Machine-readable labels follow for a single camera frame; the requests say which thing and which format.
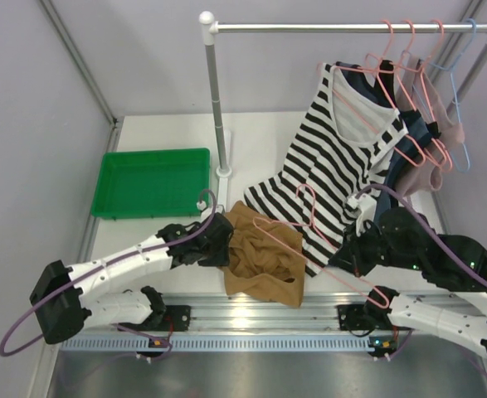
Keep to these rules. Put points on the tan tank top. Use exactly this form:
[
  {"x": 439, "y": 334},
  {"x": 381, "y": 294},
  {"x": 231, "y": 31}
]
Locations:
[{"x": 266, "y": 260}]

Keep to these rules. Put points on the dusty pink tank top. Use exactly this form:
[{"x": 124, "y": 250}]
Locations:
[{"x": 418, "y": 93}]

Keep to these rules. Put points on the metal clothes rack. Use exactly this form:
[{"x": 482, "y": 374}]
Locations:
[{"x": 210, "y": 27}]

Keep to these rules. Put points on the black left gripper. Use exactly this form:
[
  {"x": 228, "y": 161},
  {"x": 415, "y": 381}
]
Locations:
[{"x": 221, "y": 235}]

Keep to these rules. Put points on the pink hanger with navy top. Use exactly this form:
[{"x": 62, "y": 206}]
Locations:
[{"x": 411, "y": 120}]

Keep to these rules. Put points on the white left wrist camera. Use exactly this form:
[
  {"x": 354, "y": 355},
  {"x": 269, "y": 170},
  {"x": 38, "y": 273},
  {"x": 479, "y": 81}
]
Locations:
[{"x": 206, "y": 210}]

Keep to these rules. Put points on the green plastic tray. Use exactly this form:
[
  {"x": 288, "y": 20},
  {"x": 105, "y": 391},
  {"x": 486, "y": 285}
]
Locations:
[{"x": 151, "y": 184}]

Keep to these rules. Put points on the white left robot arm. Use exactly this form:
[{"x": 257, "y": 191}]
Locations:
[{"x": 71, "y": 298}]

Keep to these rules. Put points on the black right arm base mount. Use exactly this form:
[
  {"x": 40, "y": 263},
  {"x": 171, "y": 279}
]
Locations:
[{"x": 356, "y": 317}]

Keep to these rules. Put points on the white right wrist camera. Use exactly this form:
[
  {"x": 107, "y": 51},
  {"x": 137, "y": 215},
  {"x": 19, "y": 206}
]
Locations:
[{"x": 364, "y": 208}]

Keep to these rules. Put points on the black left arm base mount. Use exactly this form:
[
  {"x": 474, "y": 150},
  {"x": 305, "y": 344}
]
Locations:
[{"x": 175, "y": 318}]

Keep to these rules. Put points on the black white striped tank top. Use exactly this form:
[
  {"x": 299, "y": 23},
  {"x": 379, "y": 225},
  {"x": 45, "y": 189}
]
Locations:
[{"x": 343, "y": 144}]

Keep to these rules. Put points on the pink hanger with striped top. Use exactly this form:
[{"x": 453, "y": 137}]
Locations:
[{"x": 376, "y": 72}]

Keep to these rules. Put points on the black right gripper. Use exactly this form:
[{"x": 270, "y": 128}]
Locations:
[{"x": 348, "y": 255}]

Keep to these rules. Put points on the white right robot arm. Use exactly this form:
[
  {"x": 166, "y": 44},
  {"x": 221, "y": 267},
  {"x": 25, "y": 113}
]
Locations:
[{"x": 456, "y": 263}]

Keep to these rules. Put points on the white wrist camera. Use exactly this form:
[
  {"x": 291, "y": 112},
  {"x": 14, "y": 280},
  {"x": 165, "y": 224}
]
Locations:
[
  {"x": 206, "y": 210},
  {"x": 364, "y": 208}
]

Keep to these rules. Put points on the light blue wire hanger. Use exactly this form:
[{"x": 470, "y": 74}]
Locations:
[{"x": 454, "y": 91}]

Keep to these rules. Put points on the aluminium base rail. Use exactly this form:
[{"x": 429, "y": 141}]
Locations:
[{"x": 243, "y": 325}]

